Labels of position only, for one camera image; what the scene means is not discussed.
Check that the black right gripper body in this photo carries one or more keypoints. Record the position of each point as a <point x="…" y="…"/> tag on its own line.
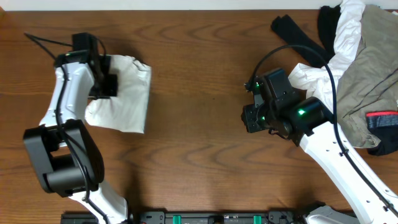
<point x="259" y="119"/>

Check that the black garment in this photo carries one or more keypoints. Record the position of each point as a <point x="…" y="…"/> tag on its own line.
<point x="327" y="22"/>

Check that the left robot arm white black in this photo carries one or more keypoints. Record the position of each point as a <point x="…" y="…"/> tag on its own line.
<point x="64" y="156"/>

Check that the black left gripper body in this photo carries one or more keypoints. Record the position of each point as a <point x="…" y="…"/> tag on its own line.
<point x="104" y="88"/>

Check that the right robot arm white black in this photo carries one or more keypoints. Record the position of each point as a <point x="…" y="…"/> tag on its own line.
<point x="322" y="139"/>

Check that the khaki grey garment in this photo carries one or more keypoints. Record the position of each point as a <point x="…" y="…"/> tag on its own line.
<point x="370" y="82"/>

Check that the white t-shirt with black logo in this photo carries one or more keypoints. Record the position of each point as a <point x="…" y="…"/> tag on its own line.
<point x="127" y="111"/>

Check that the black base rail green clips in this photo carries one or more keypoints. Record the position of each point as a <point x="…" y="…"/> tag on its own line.
<point x="320" y="215"/>

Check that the navy garment with red band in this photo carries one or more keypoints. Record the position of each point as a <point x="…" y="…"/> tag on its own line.
<point x="383" y="124"/>

